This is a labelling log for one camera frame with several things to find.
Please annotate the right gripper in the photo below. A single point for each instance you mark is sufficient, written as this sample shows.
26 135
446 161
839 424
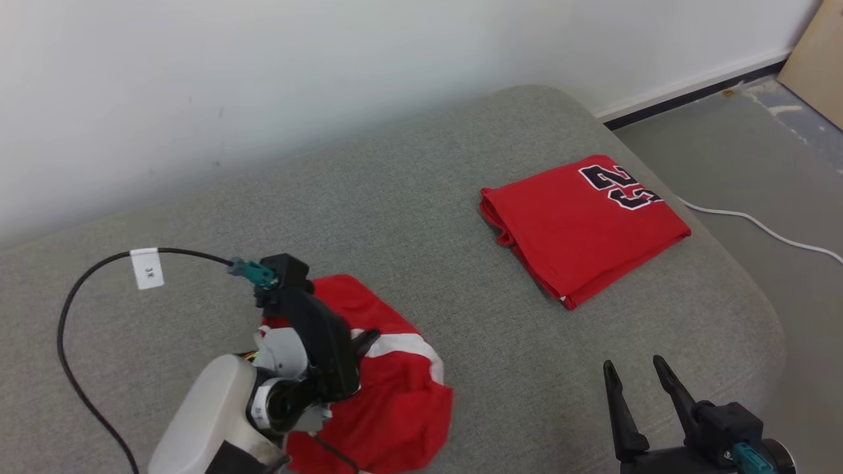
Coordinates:
665 464

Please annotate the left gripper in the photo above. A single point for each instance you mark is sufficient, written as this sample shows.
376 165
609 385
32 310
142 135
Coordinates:
326 349

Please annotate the red shorts with white stripe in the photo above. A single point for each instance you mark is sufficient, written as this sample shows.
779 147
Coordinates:
402 408

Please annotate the red basketball jersey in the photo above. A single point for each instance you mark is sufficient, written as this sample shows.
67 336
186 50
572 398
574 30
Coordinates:
579 230

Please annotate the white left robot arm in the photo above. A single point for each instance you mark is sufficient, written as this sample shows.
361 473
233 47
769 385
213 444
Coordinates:
204 415

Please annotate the grey fabric sofa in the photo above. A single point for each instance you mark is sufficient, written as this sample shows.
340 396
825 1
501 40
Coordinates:
461 368

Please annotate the beige wooden board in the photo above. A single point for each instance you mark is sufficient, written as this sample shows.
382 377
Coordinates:
820 59

